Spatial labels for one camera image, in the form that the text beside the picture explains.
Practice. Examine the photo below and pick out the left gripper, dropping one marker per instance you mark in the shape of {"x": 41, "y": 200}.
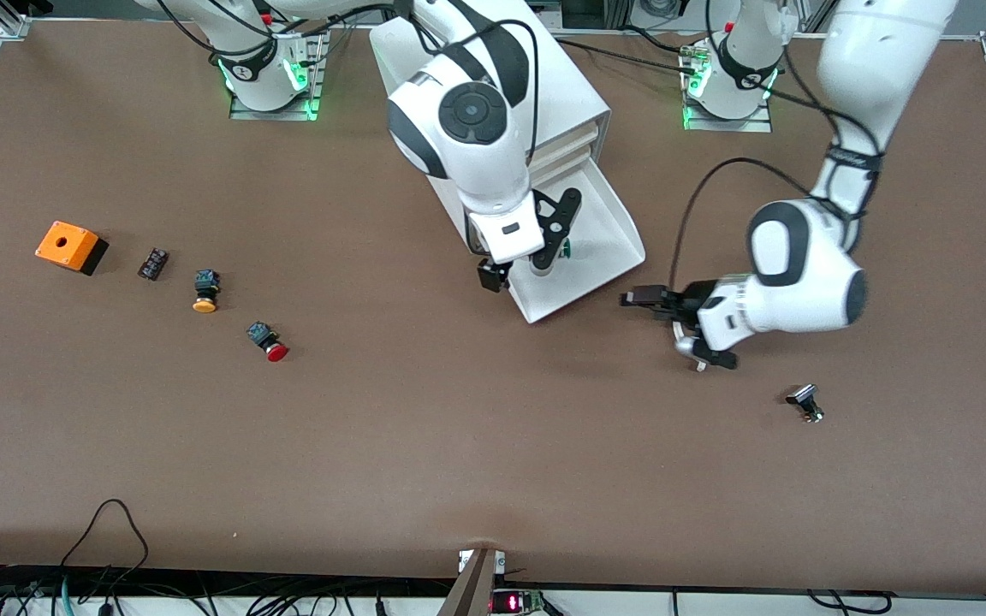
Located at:
{"x": 683, "y": 301}

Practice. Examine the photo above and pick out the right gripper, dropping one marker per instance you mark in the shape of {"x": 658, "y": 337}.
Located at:
{"x": 490, "y": 274}

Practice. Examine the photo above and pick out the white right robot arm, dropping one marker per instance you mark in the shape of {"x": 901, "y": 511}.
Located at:
{"x": 476, "y": 111}

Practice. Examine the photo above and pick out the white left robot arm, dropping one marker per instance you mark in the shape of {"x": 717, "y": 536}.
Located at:
{"x": 810, "y": 265}

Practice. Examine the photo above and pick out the red mushroom push button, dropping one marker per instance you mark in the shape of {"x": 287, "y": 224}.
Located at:
{"x": 266, "y": 340}

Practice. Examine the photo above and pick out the yellow mushroom push button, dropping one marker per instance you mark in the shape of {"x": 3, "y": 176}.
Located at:
{"x": 205, "y": 287}

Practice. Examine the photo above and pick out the orange button box with hole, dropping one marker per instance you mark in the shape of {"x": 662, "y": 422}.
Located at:
{"x": 65, "y": 242}

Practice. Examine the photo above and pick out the red LED display module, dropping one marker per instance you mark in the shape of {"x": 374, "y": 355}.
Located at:
{"x": 512, "y": 602}

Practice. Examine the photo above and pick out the small black contact block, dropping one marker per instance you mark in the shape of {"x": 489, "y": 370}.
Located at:
{"x": 153, "y": 263}

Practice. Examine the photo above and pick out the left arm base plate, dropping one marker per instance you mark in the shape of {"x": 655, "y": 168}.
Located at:
{"x": 715, "y": 126}

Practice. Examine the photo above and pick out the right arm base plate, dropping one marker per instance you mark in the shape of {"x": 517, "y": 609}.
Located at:
{"x": 245, "y": 113}

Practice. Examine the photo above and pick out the grey angled mount bar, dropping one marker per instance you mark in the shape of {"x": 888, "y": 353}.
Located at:
{"x": 472, "y": 590}

